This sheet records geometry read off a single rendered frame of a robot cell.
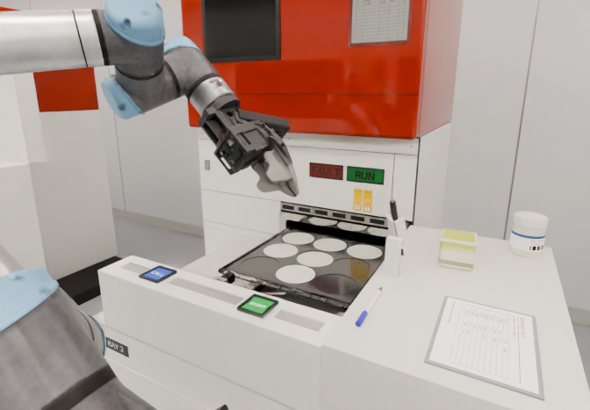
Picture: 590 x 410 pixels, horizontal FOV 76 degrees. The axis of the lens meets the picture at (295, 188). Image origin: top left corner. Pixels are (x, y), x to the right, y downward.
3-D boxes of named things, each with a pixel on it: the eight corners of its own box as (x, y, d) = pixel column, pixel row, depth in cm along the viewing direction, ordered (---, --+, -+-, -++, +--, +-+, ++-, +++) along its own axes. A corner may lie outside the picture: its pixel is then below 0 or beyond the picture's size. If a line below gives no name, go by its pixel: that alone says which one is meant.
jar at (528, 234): (508, 244, 98) (514, 209, 95) (541, 249, 94) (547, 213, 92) (508, 255, 92) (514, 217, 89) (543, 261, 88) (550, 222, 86)
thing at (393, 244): (388, 264, 86) (392, 208, 83) (406, 268, 85) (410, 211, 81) (380, 275, 81) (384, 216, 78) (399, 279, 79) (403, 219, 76)
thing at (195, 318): (138, 305, 96) (132, 254, 93) (341, 383, 71) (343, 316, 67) (104, 325, 88) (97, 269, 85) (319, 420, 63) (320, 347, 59)
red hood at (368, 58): (288, 116, 203) (288, -7, 188) (451, 121, 165) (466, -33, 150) (186, 127, 139) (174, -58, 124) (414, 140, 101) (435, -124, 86)
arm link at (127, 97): (90, 54, 58) (155, 32, 63) (101, 98, 68) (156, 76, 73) (119, 92, 57) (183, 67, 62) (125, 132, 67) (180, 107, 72)
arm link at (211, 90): (214, 101, 76) (231, 71, 70) (228, 118, 75) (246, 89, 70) (184, 109, 70) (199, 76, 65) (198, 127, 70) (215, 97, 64)
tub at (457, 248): (439, 254, 92) (442, 227, 90) (473, 259, 89) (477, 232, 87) (436, 266, 85) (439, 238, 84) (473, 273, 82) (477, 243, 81)
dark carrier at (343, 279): (290, 230, 128) (290, 228, 128) (392, 249, 112) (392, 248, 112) (226, 270, 99) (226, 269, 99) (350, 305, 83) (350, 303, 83)
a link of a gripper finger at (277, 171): (280, 205, 65) (248, 163, 66) (300, 193, 69) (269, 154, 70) (290, 196, 62) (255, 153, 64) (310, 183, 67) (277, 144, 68)
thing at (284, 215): (281, 235, 136) (281, 210, 134) (406, 261, 116) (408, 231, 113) (278, 236, 135) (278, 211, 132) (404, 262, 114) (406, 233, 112)
